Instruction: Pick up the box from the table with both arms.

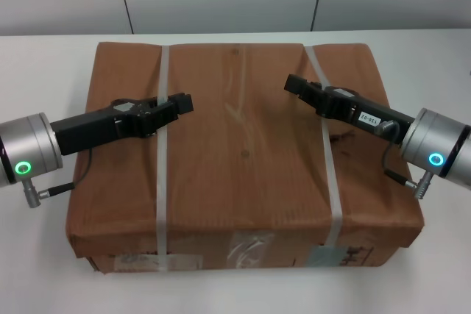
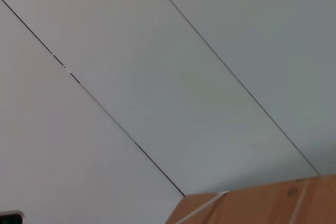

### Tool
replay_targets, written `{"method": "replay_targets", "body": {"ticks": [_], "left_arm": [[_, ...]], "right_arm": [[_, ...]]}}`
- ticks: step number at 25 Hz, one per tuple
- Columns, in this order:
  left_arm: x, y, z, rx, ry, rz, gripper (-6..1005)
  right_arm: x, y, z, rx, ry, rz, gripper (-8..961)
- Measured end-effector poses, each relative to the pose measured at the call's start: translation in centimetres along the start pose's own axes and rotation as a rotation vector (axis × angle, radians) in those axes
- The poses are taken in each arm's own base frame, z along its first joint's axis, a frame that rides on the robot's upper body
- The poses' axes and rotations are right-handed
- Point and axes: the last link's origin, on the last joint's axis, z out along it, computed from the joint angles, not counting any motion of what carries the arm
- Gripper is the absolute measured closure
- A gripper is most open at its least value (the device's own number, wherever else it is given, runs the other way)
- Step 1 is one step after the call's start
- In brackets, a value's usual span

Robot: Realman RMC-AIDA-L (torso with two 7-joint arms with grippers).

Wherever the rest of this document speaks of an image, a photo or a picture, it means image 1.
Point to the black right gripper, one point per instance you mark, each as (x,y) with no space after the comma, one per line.
(368,115)

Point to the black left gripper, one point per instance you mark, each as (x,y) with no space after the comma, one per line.
(92,128)

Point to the brown cardboard box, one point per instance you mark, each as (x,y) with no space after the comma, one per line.
(243,167)

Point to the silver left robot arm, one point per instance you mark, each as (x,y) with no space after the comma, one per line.
(29,145)

